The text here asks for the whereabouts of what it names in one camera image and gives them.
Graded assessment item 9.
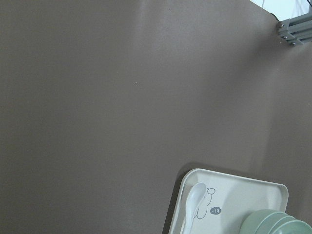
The green bowl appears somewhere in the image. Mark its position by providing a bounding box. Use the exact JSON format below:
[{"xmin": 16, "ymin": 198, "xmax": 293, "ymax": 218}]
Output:
[
  {"xmin": 256, "ymin": 213, "xmax": 295, "ymax": 234},
  {"xmin": 273, "ymin": 220, "xmax": 312, "ymax": 234},
  {"xmin": 239, "ymin": 209, "xmax": 284, "ymax": 234}
]

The white plastic spoon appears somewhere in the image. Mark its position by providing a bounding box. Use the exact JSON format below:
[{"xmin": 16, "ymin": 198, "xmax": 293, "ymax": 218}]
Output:
[{"xmin": 182, "ymin": 182, "xmax": 206, "ymax": 234}]

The cream serving tray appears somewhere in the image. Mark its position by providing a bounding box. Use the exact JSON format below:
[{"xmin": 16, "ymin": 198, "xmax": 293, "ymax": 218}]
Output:
[{"xmin": 168, "ymin": 168, "xmax": 289, "ymax": 234}]

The green bowl on tray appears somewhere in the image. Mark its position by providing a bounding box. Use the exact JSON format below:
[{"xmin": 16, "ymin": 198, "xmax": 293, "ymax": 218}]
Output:
[{"xmin": 239, "ymin": 209, "xmax": 284, "ymax": 234}]

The aluminium frame post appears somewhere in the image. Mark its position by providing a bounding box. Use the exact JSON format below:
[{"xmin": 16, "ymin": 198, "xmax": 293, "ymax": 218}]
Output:
[{"xmin": 277, "ymin": 13, "xmax": 312, "ymax": 46}]

